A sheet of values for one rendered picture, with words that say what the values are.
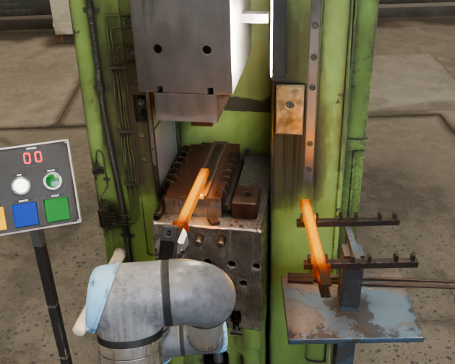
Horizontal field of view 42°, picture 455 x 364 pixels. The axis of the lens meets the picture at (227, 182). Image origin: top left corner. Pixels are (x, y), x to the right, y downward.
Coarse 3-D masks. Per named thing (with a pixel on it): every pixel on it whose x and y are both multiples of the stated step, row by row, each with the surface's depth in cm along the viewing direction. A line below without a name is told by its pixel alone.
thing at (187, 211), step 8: (200, 176) 205; (200, 184) 200; (192, 192) 196; (200, 192) 198; (192, 200) 191; (184, 208) 187; (192, 208) 188; (184, 216) 183; (176, 224) 178; (184, 224) 178
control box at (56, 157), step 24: (48, 144) 196; (0, 168) 193; (24, 168) 194; (48, 168) 196; (72, 168) 198; (0, 192) 192; (24, 192) 194; (48, 192) 196; (72, 192) 197; (72, 216) 197
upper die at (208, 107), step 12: (156, 96) 187; (168, 96) 186; (180, 96) 186; (192, 96) 185; (204, 96) 184; (216, 96) 184; (228, 96) 205; (156, 108) 189; (168, 108) 189; (180, 108) 188; (192, 108) 187; (204, 108) 186; (216, 108) 186; (168, 120) 191; (180, 120) 190; (192, 120) 189; (204, 120) 188; (216, 120) 188
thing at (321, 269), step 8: (304, 200) 191; (304, 208) 187; (304, 216) 183; (312, 216) 183; (312, 224) 179; (312, 232) 176; (312, 240) 172; (320, 240) 172; (312, 248) 169; (320, 248) 169; (312, 256) 168; (320, 256) 165; (320, 264) 161; (328, 264) 161; (320, 272) 158; (328, 272) 158; (320, 280) 161; (328, 280) 155; (320, 288) 158; (328, 288) 154; (328, 296) 155
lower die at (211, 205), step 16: (192, 144) 241; (208, 144) 238; (224, 144) 236; (192, 160) 229; (208, 160) 224; (224, 160) 226; (192, 176) 216; (176, 192) 209; (208, 192) 205; (224, 192) 208; (176, 208) 207; (208, 208) 205
